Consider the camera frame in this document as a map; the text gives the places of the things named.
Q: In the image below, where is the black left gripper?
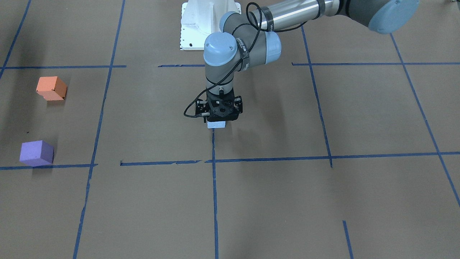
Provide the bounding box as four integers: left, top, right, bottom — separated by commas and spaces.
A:
195, 90, 243, 122

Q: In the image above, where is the light blue foam block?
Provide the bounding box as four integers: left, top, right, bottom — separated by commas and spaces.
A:
207, 121, 226, 129

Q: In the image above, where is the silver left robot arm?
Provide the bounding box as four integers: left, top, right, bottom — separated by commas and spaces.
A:
190, 0, 419, 122

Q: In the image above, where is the orange foam block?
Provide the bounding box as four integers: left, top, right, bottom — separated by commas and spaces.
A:
36, 76, 67, 101

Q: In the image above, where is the purple foam block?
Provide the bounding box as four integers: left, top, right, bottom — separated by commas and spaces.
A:
19, 140, 54, 167

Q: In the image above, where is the white camera mast base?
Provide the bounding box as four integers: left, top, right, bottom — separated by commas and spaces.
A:
180, 0, 237, 51

